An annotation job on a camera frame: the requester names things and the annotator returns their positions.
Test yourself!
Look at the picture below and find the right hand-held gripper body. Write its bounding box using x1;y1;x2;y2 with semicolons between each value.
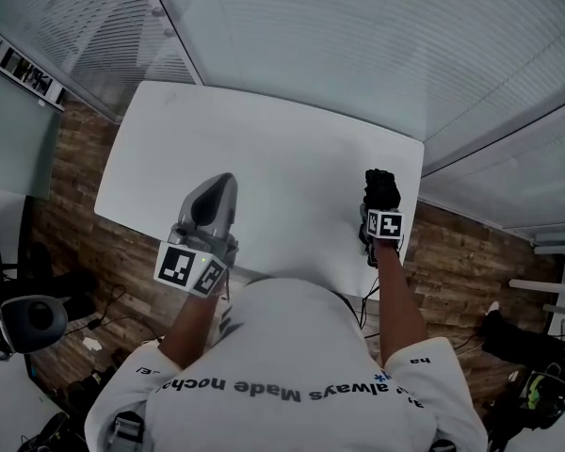
357;203;406;268

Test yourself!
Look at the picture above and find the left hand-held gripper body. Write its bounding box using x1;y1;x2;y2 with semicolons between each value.
153;223;241;299

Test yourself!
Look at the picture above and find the person's right forearm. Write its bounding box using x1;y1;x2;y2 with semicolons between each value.
370;240;428;367

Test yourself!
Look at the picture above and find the person's left forearm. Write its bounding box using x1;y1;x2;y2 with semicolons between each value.
158;280;228;375

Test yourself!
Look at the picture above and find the person's white printed shirt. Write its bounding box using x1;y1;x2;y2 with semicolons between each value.
84;277;490;452

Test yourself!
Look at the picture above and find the small white side table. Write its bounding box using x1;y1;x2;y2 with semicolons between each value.
507;233;565;313

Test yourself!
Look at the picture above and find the frosted glass door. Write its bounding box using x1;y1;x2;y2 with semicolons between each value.
0;58;66;202

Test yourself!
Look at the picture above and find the yellow-green black helmet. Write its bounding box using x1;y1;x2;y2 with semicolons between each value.
525;371;565;419

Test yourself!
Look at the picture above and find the white shelf unit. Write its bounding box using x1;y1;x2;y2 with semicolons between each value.
0;29;68;108

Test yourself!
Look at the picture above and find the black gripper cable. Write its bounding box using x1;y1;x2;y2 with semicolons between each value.
356;274;383;334

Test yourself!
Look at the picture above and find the black floor cable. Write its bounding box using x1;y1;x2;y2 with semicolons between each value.
64;282;129;334

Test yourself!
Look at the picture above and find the grey strap buckle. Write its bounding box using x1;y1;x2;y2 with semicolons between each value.
109;411;146;452

